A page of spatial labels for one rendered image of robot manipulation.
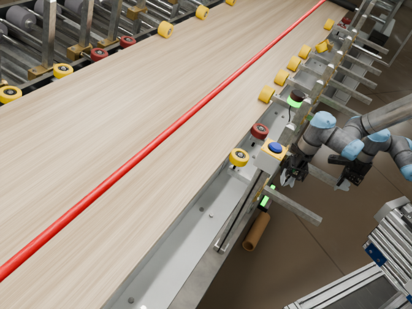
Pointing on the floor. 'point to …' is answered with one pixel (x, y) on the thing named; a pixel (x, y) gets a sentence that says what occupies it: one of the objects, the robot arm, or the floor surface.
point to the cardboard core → (255, 231)
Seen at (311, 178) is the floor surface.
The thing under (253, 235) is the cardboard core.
